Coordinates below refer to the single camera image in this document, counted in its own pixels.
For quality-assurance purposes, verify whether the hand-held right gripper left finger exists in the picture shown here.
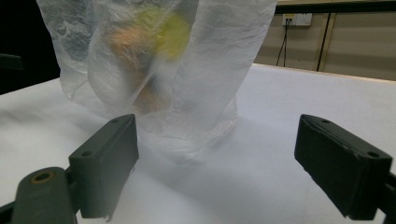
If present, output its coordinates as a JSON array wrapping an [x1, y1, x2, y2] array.
[[68, 113, 140, 220]]

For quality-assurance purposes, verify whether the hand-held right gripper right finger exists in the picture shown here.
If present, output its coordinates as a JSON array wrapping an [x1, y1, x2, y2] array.
[[293, 114, 394, 221]]

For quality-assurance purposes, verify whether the translucent white plastic bag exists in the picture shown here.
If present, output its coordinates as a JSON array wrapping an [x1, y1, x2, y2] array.
[[35, 0, 278, 162]]

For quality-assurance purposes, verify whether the orange-brown round fruit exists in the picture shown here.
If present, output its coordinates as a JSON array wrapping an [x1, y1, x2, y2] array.
[[106, 24, 169, 115]]

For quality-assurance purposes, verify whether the yellow round fruit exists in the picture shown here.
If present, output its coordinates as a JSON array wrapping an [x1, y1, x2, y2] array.
[[136, 8, 191, 62]]

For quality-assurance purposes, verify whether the black vertical cable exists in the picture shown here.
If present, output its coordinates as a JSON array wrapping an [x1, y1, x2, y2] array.
[[316, 12, 332, 73]]

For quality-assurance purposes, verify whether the black power cable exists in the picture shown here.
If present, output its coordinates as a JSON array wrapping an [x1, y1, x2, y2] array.
[[276, 19, 290, 67]]

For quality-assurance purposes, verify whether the white wall socket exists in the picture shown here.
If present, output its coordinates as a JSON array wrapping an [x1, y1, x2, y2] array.
[[281, 12, 313, 27]]

